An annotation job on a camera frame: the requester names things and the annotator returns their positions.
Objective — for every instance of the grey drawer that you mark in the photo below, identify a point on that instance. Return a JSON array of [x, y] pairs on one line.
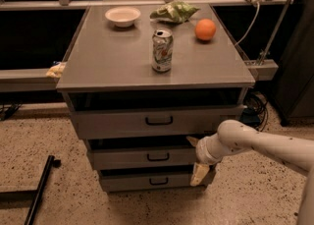
[[116, 124], [141, 157], [150, 178]]

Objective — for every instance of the grey drawer cabinet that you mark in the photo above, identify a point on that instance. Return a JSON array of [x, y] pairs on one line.
[[109, 69]]

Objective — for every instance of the grey metal frame rail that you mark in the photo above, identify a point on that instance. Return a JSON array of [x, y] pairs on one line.
[[26, 80]]

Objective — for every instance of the top grey drawer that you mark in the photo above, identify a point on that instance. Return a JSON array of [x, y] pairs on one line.
[[116, 124]]

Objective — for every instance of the silver soda can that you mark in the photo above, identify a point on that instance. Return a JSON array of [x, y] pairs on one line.
[[162, 50]]

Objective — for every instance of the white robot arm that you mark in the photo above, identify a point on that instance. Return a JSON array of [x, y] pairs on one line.
[[233, 137]]

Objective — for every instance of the green chip bag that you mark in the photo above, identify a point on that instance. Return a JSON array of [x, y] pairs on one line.
[[176, 12]]

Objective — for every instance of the middle grey drawer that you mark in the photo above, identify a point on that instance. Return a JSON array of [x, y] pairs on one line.
[[141, 157]]

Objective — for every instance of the black metal floor stand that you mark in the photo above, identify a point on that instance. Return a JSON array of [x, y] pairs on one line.
[[30, 198]]

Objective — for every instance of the white ceramic bowl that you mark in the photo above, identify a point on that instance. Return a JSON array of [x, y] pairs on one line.
[[122, 17]]

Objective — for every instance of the bottom grey drawer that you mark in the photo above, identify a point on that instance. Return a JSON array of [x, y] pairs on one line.
[[150, 178]]

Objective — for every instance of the orange fruit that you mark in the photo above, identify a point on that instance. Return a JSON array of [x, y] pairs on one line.
[[205, 29]]

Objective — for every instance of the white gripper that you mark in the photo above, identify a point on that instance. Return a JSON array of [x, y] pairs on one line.
[[202, 151]]

